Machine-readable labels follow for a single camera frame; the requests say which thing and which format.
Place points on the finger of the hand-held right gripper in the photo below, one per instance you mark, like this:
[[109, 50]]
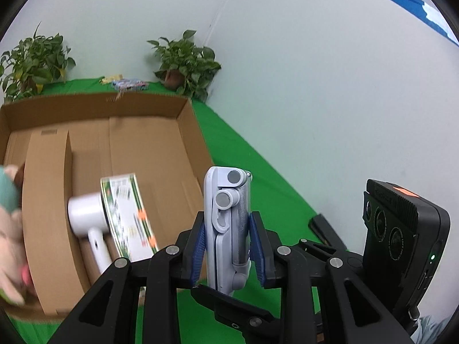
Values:
[[322, 247]]

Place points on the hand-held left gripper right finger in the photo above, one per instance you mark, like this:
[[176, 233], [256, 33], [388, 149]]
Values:
[[259, 254]]

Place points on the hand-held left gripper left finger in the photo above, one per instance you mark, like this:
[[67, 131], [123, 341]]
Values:
[[198, 254]]

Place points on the white folding phone stand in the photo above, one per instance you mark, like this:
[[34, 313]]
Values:
[[229, 222]]

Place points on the white box with green border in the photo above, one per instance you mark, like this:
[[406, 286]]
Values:
[[129, 218]]

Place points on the white hair dryer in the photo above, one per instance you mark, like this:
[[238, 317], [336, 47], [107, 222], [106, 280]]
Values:
[[86, 211]]

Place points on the large cardboard box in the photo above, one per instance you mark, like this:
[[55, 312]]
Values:
[[143, 139]]

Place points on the long cardboard box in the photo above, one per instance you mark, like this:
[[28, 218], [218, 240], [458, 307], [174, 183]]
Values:
[[46, 204]]

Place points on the black flat phone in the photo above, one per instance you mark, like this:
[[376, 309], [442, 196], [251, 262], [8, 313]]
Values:
[[322, 229]]

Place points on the green table cloth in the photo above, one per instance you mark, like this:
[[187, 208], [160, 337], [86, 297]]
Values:
[[251, 157]]

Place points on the colourful snack packet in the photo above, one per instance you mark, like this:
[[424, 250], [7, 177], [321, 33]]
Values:
[[129, 84]]

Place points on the pink and teal plush toy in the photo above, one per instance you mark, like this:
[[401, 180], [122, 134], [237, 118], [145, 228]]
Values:
[[9, 251]]

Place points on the leafy potted plant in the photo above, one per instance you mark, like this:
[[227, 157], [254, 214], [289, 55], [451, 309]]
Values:
[[32, 61], [186, 64]]

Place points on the yellow packet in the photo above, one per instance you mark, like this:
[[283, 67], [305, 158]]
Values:
[[111, 79]]

